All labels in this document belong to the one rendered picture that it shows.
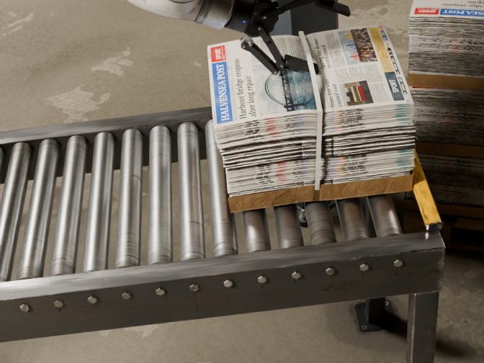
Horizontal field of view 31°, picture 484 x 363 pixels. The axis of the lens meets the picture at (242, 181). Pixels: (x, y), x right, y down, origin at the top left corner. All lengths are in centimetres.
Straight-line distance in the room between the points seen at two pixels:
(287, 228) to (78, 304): 43
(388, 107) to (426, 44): 73
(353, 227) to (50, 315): 61
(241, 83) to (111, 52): 224
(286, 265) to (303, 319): 97
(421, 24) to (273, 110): 79
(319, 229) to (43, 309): 55
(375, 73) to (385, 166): 18
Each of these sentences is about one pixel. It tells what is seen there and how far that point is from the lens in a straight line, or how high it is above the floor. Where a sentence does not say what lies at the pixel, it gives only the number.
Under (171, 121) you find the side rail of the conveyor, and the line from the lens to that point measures 203.
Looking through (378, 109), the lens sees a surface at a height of 102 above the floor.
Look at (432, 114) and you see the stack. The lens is 247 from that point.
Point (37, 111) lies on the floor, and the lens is 363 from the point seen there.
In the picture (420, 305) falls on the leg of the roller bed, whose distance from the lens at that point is 178.
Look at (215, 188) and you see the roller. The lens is 182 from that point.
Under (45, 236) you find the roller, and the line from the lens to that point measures 183.
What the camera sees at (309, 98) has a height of 103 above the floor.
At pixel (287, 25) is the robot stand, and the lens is 249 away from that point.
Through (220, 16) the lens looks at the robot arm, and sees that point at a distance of 159.
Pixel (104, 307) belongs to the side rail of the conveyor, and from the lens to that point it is 170.
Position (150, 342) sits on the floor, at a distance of 261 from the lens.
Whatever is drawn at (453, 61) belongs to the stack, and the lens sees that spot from 237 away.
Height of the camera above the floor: 198
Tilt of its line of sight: 40 degrees down
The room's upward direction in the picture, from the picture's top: 7 degrees counter-clockwise
